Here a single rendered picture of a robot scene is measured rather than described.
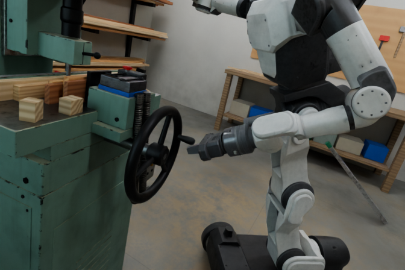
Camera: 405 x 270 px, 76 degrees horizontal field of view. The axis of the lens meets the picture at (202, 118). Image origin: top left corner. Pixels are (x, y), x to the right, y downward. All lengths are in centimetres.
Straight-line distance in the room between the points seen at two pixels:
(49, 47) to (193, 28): 367
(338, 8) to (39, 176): 81
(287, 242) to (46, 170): 101
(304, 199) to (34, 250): 90
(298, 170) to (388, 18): 303
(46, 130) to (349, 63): 72
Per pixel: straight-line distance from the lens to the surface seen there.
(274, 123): 71
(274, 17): 84
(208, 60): 427
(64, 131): 71
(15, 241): 91
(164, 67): 470
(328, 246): 150
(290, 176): 111
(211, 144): 77
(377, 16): 391
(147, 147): 76
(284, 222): 118
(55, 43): 88
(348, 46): 73
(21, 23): 92
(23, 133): 64
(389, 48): 389
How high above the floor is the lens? 115
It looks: 17 degrees down
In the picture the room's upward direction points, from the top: 13 degrees clockwise
